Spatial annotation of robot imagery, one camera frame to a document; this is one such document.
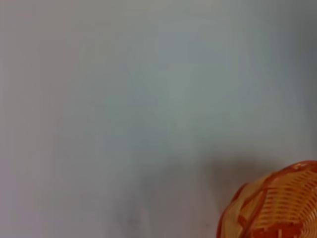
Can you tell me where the orange woven plastic basket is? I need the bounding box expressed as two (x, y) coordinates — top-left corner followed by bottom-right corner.
(216, 160), (317, 238)

